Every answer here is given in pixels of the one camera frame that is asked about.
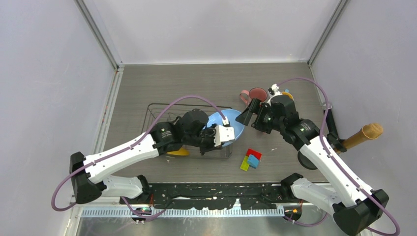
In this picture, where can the black wire dish rack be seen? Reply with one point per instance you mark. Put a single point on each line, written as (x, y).
(178, 110)

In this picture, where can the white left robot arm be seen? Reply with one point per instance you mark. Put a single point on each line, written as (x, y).
(92, 175)

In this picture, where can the blue butterfly mug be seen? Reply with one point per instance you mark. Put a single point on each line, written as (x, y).
(287, 93)

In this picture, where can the red toy block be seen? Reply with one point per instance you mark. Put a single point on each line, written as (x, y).
(254, 153)

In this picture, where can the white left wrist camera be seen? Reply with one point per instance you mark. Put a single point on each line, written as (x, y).
(223, 133)

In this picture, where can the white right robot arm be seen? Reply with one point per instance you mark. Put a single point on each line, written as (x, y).
(354, 205)

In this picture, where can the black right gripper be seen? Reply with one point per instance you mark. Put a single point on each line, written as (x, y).
(254, 107)

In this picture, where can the patterned pink mug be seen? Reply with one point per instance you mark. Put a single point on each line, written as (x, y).
(254, 93)

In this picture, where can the black silver microphone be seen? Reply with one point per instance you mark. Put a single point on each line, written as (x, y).
(332, 129)

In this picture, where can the gold microphone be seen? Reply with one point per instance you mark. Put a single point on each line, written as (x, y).
(368, 132)

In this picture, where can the black microphone stand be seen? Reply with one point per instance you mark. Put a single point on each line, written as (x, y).
(335, 142)

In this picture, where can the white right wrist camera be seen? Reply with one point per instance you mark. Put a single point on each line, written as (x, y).
(273, 91)

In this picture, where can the blue toy block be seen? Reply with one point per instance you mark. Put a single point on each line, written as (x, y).
(252, 161)

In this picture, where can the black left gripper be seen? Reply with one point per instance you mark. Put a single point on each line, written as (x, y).
(211, 146)

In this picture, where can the yellow-green toy block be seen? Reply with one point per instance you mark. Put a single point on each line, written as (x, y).
(244, 165)

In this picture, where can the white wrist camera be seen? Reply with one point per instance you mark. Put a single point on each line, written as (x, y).
(223, 133)
(273, 91)

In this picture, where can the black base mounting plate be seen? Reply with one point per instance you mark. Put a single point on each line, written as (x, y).
(216, 196)

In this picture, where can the yellow patterned plate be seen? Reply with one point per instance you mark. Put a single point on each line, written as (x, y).
(181, 152)

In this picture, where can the light blue plate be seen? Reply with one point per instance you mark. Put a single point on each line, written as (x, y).
(231, 115)

